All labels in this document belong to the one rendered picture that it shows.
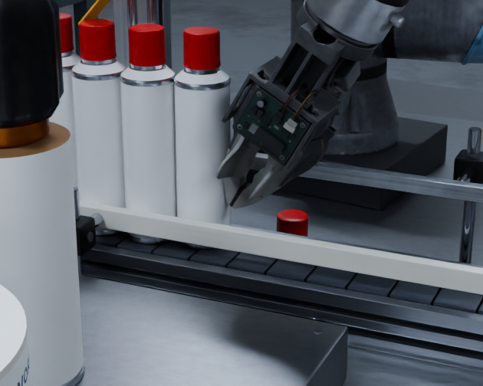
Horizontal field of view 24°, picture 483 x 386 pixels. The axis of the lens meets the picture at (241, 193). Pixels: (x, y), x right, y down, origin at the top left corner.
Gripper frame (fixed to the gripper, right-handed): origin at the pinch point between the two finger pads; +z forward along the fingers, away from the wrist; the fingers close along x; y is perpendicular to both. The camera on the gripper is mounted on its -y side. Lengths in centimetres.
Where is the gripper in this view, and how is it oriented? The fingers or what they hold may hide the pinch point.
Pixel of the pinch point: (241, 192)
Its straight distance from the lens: 104.3
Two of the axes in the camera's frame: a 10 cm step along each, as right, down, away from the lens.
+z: -4.6, 7.4, 5.0
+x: 8.0, 5.9, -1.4
